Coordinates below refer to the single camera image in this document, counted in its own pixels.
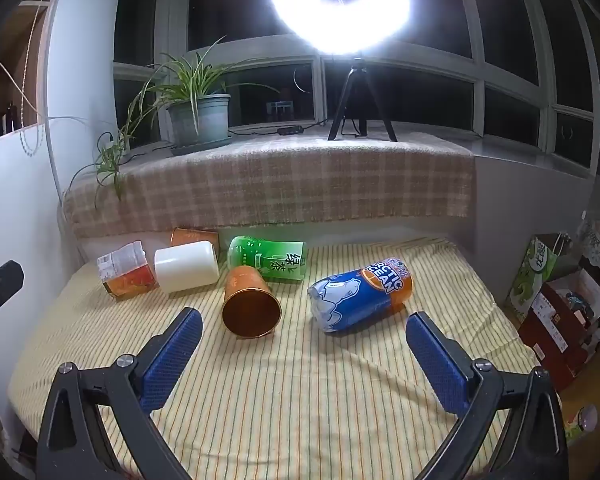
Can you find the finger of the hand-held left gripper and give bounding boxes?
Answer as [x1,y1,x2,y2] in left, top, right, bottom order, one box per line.
[0,258,25,334]

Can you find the grey plant saucer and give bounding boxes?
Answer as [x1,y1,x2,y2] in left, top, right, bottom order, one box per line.
[169,134,234,157]

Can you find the plaid cloth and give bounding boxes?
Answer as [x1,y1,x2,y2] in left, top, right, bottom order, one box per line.
[62,132,476,240]

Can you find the white window frame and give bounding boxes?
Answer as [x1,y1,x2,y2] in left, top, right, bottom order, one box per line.
[112,0,600,176]

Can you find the yellow striped bed sheet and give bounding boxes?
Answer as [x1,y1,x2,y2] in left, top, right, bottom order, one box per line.
[7,237,563,480]

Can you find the white board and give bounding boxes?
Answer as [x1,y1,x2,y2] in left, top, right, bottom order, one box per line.
[0,120,88,461]

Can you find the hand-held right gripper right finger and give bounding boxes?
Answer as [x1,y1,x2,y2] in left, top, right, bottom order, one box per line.
[405,311,570,480]

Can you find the ring light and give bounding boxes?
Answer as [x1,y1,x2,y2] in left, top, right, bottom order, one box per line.
[270,0,412,56]

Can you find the white cup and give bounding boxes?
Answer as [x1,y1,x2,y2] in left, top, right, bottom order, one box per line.
[154,241,221,294]

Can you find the black tripod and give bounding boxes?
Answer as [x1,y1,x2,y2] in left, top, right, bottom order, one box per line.
[327,55,398,142]

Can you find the blue Arctic Ocean can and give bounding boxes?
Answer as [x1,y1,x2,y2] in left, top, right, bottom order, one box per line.
[307,256,414,333]

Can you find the potted spider plant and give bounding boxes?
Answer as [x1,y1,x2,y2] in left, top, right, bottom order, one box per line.
[62,35,281,211]

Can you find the red cardboard box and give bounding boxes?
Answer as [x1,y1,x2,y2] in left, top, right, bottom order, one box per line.
[517,270,600,391]

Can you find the green shopping bag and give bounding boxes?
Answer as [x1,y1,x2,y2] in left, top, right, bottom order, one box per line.
[505,234,573,323]

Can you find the wooden cabinet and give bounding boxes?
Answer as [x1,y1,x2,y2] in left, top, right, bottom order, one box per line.
[0,0,53,146]

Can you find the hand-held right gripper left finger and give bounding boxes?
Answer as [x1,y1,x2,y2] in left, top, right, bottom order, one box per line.
[36,307,204,480]

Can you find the orange metallic cup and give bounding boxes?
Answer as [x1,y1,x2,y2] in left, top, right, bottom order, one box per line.
[171,228,220,248]
[221,266,282,338]

